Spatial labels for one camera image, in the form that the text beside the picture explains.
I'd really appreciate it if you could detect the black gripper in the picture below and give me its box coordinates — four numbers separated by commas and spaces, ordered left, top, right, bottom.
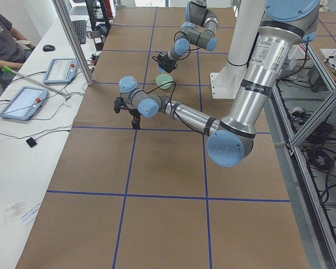
157, 53, 178, 73
128, 109, 141, 129

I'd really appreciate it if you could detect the mint green bowl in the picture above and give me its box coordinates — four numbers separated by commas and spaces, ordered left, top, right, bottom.
155, 73, 173, 90

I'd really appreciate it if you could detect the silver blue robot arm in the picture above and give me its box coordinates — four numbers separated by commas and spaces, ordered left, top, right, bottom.
153, 1, 219, 73
114, 1, 320, 167

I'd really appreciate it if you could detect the far blue teach pendant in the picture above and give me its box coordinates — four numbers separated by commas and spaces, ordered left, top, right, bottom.
43, 58, 79, 85

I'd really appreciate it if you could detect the blue teach pendant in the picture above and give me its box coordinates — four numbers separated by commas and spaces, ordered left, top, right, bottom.
0, 86, 49, 121
43, 58, 79, 85

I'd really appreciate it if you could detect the black keyboard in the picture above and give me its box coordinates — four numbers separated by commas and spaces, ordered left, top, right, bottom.
72, 20, 86, 44

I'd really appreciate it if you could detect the small black square device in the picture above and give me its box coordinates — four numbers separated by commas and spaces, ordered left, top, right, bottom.
26, 137, 38, 148

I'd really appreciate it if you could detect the near blue teach pendant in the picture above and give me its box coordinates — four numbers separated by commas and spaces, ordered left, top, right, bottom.
0, 86, 49, 121

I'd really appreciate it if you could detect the black computer mouse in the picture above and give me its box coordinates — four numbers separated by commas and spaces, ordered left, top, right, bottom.
42, 44, 55, 52

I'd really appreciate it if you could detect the clear plastic bag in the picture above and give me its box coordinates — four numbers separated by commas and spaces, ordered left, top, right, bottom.
3, 198, 27, 225

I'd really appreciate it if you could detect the seated person grey shirt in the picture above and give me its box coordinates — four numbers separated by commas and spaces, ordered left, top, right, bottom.
0, 14, 35, 88

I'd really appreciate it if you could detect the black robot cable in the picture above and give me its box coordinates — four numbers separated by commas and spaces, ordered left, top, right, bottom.
144, 80, 178, 101

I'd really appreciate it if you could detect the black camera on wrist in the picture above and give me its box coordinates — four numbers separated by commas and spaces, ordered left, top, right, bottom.
114, 96, 128, 114

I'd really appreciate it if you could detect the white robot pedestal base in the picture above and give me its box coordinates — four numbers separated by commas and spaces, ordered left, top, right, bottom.
211, 0, 265, 99

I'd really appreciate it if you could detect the aluminium frame post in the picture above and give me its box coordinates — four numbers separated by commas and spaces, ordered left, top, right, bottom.
52, 0, 94, 86

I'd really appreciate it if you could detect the metal rod green handle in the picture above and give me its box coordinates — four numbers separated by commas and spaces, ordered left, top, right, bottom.
2, 66, 72, 99

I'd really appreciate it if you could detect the aluminium frame rack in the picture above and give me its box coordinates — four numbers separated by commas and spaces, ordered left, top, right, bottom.
257, 0, 336, 269

